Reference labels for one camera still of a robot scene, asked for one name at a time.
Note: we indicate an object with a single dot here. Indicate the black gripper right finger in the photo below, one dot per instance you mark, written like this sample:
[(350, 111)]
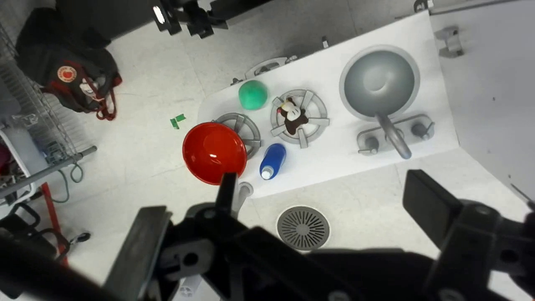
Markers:
[(430, 203)]

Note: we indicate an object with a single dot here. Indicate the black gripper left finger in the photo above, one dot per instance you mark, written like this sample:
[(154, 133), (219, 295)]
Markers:
[(136, 257)]

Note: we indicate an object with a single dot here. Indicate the blue bottle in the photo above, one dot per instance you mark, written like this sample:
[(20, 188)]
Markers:
[(273, 161)]

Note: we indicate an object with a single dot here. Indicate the grey toy faucet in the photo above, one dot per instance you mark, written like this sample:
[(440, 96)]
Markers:
[(395, 136)]

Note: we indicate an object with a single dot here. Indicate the white toy kitchen unit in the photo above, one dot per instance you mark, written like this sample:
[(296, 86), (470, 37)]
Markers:
[(334, 161)]

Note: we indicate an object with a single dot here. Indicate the round floor drain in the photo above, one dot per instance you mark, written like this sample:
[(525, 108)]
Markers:
[(303, 228)]

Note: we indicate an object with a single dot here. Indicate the grey sink basin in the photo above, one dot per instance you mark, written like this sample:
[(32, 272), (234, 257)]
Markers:
[(380, 83)]

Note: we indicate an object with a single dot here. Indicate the small green block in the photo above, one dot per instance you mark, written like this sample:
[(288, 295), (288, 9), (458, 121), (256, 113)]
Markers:
[(177, 121)]

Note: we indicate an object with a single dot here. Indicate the grey stove burner with plush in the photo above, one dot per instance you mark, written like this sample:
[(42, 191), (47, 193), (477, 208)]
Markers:
[(316, 114)]

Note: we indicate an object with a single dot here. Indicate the brown and white plush toy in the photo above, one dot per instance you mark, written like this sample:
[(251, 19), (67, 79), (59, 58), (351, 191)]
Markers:
[(291, 116)]

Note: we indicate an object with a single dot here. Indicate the green ball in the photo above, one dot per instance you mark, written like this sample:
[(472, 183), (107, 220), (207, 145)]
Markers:
[(253, 94)]

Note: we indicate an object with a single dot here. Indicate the black backpack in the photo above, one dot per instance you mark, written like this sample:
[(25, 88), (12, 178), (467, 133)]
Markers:
[(55, 56)]

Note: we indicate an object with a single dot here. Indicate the black tripod equipment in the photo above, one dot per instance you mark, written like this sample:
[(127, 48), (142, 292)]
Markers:
[(189, 17)]

